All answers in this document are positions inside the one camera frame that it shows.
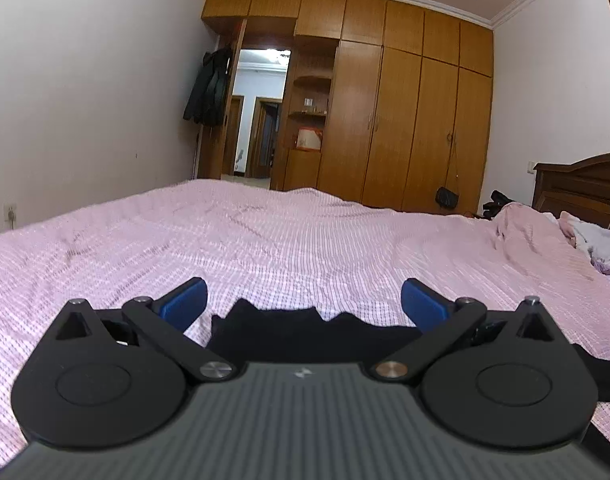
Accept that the pink quilt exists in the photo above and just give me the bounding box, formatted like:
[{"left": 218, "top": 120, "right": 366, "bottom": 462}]
[{"left": 492, "top": 202, "right": 610, "bottom": 292}]

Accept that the white box on shelf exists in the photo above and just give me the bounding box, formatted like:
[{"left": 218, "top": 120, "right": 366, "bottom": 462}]
[{"left": 291, "top": 127, "right": 324, "bottom": 152}]

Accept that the pink checked bedspread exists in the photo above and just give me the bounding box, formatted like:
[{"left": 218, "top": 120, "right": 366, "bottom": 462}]
[{"left": 0, "top": 178, "right": 610, "bottom": 461}]

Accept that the dark wooden headboard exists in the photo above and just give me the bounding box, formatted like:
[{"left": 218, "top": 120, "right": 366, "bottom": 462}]
[{"left": 532, "top": 151, "right": 610, "bottom": 244}]

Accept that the wooden wardrobe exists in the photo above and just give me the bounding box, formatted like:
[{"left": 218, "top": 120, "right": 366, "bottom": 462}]
[{"left": 201, "top": 0, "right": 494, "bottom": 216}]

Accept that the wooden room door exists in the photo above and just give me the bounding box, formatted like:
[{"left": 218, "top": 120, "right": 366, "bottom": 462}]
[{"left": 210, "top": 19, "right": 249, "bottom": 180}]

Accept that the black handbag with strap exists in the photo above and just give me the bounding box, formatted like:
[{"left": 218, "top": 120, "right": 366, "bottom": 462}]
[{"left": 435, "top": 132, "right": 461, "bottom": 211}]

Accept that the black hanging coat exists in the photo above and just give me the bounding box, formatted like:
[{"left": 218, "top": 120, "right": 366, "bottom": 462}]
[{"left": 182, "top": 47, "right": 232, "bottom": 127}]

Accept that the black bundle beside bed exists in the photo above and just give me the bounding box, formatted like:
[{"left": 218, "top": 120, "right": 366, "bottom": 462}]
[{"left": 482, "top": 190, "right": 516, "bottom": 220}]

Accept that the black small garment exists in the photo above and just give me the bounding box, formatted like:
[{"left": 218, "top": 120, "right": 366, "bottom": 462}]
[{"left": 207, "top": 298, "right": 610, "bottom": 461}]

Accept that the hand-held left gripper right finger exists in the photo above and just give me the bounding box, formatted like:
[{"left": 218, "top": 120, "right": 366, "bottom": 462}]
[{"left": 372, "top": 277, "right": 558, "bottom": 386}]

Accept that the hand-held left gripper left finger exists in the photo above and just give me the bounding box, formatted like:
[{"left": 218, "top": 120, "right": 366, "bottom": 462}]
[{"left": 55, "top": 277, "right": 235, "bottom": 385}]

